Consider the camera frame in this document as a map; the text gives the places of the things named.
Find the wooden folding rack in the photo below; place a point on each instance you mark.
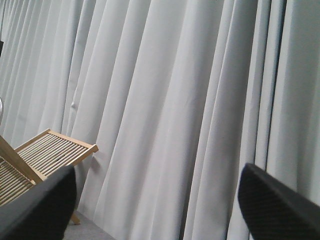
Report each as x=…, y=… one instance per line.
x=34, y=161

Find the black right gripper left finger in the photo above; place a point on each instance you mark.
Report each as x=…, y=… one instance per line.
x=43, y=212

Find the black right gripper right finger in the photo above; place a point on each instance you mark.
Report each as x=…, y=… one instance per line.
x=272, y=211

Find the grey curtain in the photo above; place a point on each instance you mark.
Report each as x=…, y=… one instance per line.
x=178, y=95

